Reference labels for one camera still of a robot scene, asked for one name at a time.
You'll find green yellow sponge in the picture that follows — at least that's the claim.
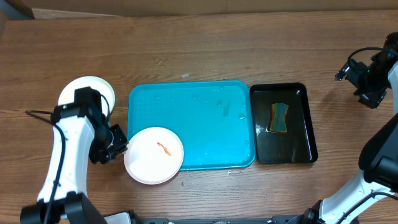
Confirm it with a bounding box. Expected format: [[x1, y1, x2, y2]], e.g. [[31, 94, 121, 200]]
[[268, 103, 289, 134]]

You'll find black metal tray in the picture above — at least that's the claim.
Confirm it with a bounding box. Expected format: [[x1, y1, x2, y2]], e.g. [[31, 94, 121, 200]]
[[250, 82, 318, 164]]

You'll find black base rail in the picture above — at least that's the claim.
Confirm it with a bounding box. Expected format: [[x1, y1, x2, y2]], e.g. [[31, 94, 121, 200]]
[[132, 215, 300, 224]]

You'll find teal plastic tray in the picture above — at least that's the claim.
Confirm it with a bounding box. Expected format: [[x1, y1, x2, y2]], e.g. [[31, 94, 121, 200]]
[[127, 80, 256, 171]]

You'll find pink plate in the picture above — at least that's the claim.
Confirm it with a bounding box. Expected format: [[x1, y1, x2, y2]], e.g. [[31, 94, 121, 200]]
[[124, 127, 184, 185]]

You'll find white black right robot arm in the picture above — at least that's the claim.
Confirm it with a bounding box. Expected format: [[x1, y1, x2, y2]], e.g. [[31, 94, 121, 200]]
[[285, 32, 397, 224]]

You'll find cardboard sheet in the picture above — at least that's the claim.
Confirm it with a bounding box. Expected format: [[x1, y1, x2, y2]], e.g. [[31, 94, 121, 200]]
[[23, 0, 397, 16]]

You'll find white plate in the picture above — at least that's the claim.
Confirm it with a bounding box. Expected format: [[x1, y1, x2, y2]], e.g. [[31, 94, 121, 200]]
[[58, 76, 116, 116]]

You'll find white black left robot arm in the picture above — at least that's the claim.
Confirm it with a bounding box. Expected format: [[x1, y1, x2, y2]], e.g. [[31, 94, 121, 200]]
[[20, 86, 135, 224]]

